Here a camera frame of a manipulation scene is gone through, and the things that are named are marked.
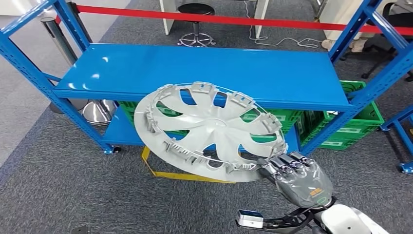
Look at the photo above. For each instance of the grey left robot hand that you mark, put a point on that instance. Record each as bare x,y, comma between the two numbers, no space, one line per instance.
79,230

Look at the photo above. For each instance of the white desk with metal legs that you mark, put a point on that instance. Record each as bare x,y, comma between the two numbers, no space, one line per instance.
338,16

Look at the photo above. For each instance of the grey plastic wheel cover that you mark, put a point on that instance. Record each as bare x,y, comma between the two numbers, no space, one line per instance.
209,127

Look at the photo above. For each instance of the black office chair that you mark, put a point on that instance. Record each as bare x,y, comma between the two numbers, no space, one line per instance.
377,48

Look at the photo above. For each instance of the person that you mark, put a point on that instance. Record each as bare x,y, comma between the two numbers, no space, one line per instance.
358,45

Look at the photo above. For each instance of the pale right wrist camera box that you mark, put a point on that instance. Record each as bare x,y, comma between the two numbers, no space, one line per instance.
250,219

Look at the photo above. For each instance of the white panel with light strips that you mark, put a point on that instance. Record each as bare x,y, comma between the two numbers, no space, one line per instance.
19,6

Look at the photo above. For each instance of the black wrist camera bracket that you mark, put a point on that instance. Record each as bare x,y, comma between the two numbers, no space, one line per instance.
290,221

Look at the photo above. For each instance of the black round stool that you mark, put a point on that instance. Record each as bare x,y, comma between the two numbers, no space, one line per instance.
196,9

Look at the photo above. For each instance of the tall open green plastic crate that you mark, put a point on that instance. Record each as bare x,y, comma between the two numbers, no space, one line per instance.
355,129

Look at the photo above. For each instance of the dark metal stanchion post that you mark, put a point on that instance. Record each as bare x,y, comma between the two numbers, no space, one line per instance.
80,20
59,42

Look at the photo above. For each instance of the red barrier belt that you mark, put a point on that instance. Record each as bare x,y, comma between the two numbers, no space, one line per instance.
226,21

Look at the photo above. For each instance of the blue metal shelf rack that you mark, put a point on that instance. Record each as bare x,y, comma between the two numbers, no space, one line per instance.
193,71
398,126

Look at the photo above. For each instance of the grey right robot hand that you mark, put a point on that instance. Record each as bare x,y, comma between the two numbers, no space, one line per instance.
303,185

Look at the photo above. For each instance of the black rack caster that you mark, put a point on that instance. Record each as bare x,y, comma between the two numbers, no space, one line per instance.
116,150

